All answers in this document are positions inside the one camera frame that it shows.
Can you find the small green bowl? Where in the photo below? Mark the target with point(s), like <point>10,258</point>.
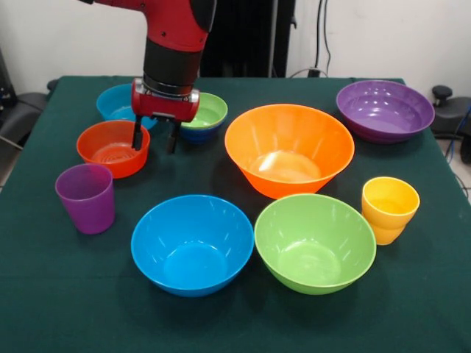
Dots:
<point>213,110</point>

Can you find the large blue bowl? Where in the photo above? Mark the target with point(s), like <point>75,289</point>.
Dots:
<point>191,242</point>

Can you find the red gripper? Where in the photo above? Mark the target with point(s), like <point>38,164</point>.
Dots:
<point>165,106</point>

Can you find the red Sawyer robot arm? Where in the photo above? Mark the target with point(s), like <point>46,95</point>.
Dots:
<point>173,33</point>

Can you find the purple cup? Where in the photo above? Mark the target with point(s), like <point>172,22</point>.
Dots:
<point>88,209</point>

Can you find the large orange bowl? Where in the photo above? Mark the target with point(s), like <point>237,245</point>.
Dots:
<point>287,132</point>

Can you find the red small bowl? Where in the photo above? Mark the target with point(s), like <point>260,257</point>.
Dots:
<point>106,143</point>

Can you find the large green bowl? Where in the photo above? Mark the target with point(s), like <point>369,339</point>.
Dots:
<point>312,239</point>

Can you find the dark blue small bowl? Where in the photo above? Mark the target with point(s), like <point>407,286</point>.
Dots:
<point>200,137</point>

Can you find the large purple bowl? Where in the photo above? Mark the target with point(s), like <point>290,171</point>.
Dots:
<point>386,106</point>

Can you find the light blue small bowl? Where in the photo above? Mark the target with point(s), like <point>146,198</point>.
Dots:
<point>110,106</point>

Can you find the dark green tablecloth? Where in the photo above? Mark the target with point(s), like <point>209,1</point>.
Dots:
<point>73,294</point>

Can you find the black pedestal leg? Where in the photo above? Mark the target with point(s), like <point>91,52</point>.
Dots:
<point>22,110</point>
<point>445,117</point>

